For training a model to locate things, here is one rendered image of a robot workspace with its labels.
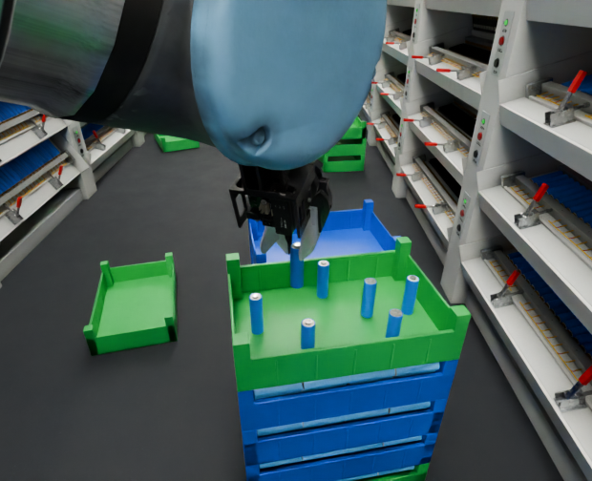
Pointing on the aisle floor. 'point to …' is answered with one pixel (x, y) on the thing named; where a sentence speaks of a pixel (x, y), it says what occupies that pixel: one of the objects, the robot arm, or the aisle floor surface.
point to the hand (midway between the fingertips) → (297, 243)
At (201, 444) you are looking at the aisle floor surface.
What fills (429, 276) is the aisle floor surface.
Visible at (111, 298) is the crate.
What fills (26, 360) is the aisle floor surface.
